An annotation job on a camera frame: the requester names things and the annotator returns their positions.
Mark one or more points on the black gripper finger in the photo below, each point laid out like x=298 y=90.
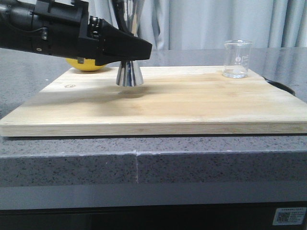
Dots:
x=115 y=45

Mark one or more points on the clear glass beaker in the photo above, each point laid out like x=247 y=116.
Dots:
x=236 y=58

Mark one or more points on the grey curtain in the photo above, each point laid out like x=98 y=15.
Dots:
x=207 y=24

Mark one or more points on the steel double jigger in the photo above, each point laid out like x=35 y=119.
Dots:
x=127 y=14

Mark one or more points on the wooden cutting board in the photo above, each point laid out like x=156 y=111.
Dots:
x=172 y=101

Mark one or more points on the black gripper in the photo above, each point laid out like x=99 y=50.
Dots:
x=50 y=28

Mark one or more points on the yellow lemon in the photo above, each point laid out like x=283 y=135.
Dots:
x=87 y=66

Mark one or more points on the white QR code sticker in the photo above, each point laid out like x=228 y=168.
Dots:
x=289 y=216

